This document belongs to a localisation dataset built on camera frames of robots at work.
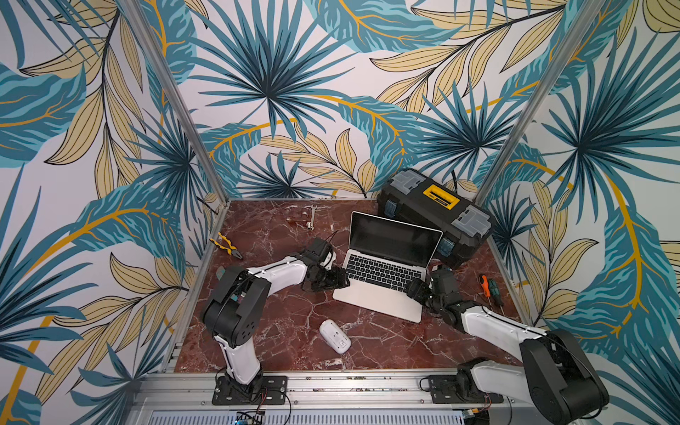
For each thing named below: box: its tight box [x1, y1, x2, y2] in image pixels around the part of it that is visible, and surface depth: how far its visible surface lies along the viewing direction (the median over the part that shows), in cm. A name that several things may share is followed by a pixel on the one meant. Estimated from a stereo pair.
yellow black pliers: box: [208, 231, 244, 260], surface depth 103 cm
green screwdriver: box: [487, 278, 505, 317], surface depth 93 cm
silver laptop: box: [332, 210, 444, 324], surface depth 98 cm
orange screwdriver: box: [481, 274, 492, 305], surface depth 95 cm
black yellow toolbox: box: [376, 168, 493, 268], surface depth 97 cm
